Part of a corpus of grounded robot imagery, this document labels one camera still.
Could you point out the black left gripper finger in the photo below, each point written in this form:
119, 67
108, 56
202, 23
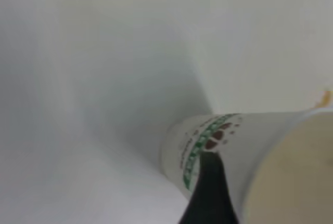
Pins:
210, 195

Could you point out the white paper coffee cup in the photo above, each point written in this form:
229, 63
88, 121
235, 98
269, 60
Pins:
260, 141

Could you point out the orange-brown coffee spill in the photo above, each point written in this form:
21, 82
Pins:
325, 96

